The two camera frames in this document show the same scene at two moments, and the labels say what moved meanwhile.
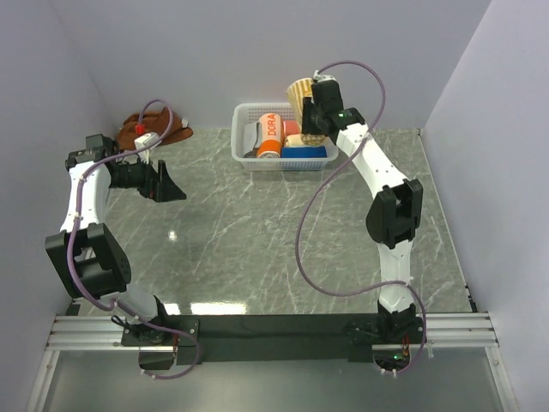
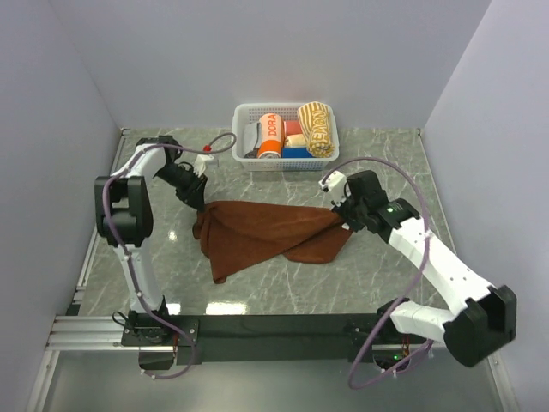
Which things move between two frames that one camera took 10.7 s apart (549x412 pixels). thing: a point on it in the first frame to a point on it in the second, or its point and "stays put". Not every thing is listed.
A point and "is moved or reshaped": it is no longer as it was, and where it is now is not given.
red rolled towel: [291, 127] stays put
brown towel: [164, 125] to [235, 234]
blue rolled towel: [304, 152] stays put
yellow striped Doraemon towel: [298, 90] is moved or reshaped
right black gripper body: [317, 114] to [352, 212]
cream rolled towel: [293, 140] stays put
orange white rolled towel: [270, 131] stays put
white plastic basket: [244, 113] stays put
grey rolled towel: [252, 139] stays put
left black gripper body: [135, 176] to [186, 182]
